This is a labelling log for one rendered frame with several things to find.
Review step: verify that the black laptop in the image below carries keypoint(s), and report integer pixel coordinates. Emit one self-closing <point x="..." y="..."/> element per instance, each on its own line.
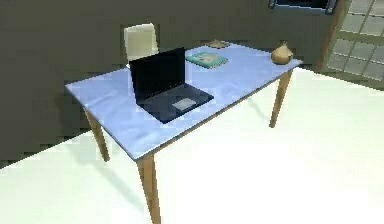
<point x="160" y="80"/>

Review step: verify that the teal book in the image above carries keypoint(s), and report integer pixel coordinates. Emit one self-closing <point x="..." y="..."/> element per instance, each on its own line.
<point x="206" y="60"/>

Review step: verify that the flat tan object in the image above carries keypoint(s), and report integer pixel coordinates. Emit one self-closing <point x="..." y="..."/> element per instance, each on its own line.
<point x="218" y="43"/>

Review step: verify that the blue-topped wooden table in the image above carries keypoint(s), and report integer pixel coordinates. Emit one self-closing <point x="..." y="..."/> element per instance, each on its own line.
<point x="113" y="100"/>

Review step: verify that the cream chair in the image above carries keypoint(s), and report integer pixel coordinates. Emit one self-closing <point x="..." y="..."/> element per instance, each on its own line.
<point x="140" y="41"/>

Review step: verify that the brown round vase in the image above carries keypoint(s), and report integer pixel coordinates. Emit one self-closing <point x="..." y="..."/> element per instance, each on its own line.
<point x="282" y="55"/>

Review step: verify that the dark framed picture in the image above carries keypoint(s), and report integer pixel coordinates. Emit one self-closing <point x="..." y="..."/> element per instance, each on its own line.
<point x="301" y="5"/>

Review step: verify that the wooden glass-paned door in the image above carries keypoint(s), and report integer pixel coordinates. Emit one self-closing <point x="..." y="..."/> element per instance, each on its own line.
<point x="356" y="40"/>

